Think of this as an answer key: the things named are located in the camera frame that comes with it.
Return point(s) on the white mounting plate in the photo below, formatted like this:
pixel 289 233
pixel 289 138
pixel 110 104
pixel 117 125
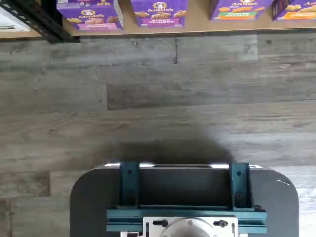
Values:
pixel 148 230

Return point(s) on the teal metal bracket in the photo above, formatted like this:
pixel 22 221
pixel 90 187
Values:
pixel 128 182

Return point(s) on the purple box with pink patch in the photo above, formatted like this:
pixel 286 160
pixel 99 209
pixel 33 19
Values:
pixel 98 18

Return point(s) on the purple box with orange patch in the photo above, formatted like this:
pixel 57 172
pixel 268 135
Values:
pixel 296 12

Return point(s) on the dark gray robot base platform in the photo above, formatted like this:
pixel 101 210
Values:
pixel 86 197

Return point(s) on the wooden shelf board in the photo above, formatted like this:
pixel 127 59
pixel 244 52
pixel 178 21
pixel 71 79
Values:
pixel 19 35
pixel 158 30

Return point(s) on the white carton box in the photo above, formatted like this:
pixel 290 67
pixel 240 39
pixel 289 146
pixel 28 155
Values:
pixel 12 19

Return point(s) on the purple box with green patch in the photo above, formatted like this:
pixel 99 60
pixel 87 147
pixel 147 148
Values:
pixel 237 11

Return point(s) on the black metal shelf rack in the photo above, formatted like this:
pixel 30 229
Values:
pixel 47 24

